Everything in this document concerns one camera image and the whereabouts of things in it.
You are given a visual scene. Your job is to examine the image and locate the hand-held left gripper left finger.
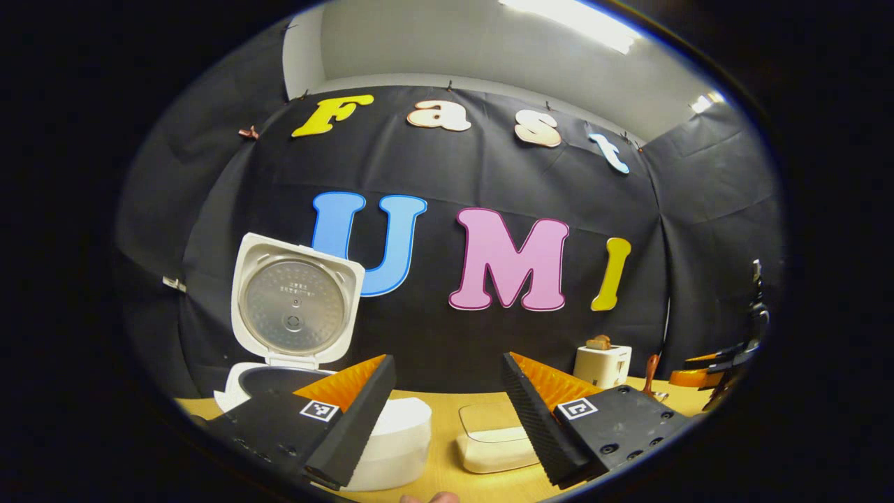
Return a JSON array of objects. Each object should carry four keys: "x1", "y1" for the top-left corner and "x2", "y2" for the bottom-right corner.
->
[{"x1": 201, "y1": 354, "x2": 397, "y2": 491}]

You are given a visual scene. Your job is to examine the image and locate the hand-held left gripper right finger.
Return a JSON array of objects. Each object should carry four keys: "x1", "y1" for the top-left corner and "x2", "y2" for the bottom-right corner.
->
[{"x1": 499, "y1": 351, "x2": 690, "y2": 488}]

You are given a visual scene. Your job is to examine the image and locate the white rice cooker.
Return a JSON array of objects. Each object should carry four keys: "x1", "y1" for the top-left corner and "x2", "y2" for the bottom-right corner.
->
[{"x1": 213, "y1": 232, "x2": 433, "y2": 493}]

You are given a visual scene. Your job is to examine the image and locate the white toaster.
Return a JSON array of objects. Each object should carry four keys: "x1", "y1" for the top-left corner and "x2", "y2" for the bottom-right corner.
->
[{"x1": 573, "y1": 342, "x2": 633, "y2": 390}]

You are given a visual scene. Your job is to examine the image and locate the black backdrop cloth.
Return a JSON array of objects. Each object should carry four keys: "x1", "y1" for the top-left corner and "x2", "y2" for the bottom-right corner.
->
[{"x1": 115, "y1": 24, "x2": 786, "y2": 400}]

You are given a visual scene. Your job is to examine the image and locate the small ceiling light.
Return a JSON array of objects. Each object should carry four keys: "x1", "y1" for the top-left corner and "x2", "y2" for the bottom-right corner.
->
[{"x1": 690, "y1": 90, "x2": 728, "y2": 115}]

